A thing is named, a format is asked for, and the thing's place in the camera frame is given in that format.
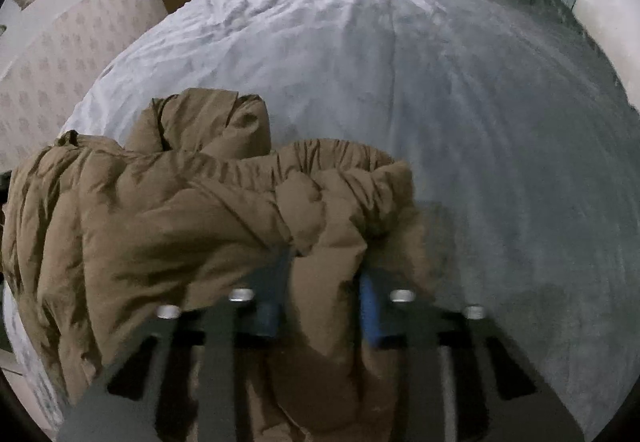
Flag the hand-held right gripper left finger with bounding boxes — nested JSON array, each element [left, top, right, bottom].
[[57, 247, 294, 442]]

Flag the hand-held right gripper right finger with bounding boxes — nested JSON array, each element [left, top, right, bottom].
[[359, 267, 586, 442]]

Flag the brown puffer jacket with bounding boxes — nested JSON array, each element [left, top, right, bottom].
[[0, 87, 437, 442]]

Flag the grey-blue fleece blanket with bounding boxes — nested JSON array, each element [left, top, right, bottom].
[[0, 0, 640, 442]]

